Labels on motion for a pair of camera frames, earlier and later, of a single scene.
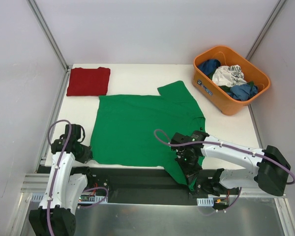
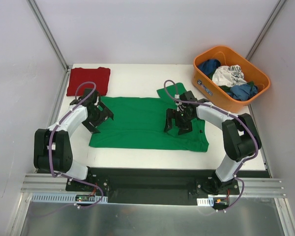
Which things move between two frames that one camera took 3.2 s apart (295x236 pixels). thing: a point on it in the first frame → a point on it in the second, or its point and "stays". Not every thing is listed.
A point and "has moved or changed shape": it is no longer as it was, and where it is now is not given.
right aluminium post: [265, 28] stays
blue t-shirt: [243, 92] stays
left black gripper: [86, 153] → [98, 118]
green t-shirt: [123, 132] has moved or changed shape
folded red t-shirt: [89, 81] stays
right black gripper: [191, 172] → [178, 120]
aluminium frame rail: [40, 183] stays
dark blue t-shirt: [209, 65] stays
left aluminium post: [42, 21] stays
